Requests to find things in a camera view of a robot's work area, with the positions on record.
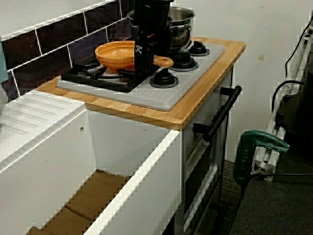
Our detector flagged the black oven door handle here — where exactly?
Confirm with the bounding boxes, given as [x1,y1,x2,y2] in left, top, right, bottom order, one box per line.
[192,85,243,142]

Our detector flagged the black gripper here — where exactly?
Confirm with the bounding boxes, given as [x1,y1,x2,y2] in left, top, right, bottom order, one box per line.
[127,0,175,76]

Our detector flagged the thick black looped cable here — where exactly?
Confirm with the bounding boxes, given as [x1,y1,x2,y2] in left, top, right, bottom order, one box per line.
[271,80,305,113]

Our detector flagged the stainless steel pot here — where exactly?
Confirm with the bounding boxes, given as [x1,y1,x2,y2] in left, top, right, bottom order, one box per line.
[167,6,197,53]

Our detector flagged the black burner grate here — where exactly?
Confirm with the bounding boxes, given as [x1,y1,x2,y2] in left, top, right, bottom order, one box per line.
[61,40,172,93]

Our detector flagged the black floor box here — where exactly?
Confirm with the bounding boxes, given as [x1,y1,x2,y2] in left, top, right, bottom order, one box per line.
[275,70,313,147]

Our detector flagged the white sink basin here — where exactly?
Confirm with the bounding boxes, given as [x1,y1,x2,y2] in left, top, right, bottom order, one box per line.
[0,89,183,235]

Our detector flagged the wooden stove countertop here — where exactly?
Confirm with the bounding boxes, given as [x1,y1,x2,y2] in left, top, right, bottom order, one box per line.
[35,37,246,131]

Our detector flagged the grey oven door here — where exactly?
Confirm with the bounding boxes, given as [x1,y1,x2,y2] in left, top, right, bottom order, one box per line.
[182,66,235,231]

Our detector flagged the thin black hanging cable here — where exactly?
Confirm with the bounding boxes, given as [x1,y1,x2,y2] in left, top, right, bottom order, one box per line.
[285,18,313,79]

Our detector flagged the orange plastic frying pan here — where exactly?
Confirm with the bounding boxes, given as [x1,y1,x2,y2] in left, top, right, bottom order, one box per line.
[94,41,174,74]

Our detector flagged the black stove knob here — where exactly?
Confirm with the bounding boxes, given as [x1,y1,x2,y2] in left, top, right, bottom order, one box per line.
[167,51,199,72]
[188,41,211,57]
[149,68,179,89]

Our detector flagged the white aluminium frame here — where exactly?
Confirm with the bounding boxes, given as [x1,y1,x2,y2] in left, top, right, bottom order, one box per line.
[251,26,313,182]

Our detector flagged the teal box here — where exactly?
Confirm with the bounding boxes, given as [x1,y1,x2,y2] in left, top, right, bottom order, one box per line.
[0,40,9,83]

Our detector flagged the grey stove top plate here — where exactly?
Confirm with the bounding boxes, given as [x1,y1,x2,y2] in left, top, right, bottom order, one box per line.
[56,43,226,111]

